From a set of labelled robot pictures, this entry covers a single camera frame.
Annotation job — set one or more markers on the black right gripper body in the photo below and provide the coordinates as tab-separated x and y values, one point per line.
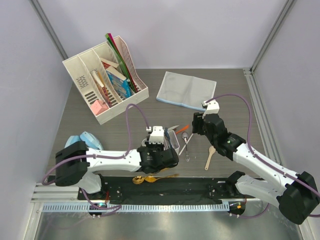
198	121

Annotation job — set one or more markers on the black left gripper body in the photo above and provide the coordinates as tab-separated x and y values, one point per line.
155	147

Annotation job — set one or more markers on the white chopstick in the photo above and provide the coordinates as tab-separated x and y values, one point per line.
183	148

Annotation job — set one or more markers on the orange plastic utensil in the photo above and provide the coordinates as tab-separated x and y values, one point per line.
182	129

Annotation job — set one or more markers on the silver metal spoon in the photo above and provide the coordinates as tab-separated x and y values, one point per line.
185	137

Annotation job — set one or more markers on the white utensil container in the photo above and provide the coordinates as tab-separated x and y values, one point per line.
174	141

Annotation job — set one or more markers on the blue plastic knife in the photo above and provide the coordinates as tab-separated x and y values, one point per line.
167	137

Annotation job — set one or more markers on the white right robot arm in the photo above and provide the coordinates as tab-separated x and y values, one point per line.
295	195

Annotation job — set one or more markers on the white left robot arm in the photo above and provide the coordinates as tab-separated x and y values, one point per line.
77	164

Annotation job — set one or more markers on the silver table knife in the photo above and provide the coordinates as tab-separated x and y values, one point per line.
173	128

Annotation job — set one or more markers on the beige wooden spoon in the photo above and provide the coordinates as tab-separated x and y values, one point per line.
211	152

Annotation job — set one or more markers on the grey folded cloth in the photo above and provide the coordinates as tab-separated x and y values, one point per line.
185	91

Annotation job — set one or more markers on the light blue headphones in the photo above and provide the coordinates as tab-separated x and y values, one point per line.
90	140

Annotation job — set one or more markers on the pink box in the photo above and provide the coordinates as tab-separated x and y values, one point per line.
98	107

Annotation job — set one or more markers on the blue illustrated book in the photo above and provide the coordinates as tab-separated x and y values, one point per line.
119	82

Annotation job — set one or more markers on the red striped book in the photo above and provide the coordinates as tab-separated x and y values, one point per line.
98	79

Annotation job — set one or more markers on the white desktop file organizer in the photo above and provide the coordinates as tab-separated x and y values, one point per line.
80	66

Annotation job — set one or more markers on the green plastic folder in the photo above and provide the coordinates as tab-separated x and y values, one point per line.
121	61

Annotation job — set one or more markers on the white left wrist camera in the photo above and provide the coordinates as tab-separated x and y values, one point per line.
155	139

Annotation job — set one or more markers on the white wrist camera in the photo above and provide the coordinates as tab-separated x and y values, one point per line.
155	139
211	107

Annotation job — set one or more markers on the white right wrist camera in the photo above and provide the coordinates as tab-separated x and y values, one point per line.
211	107

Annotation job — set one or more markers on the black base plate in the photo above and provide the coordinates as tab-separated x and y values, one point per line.
122	190

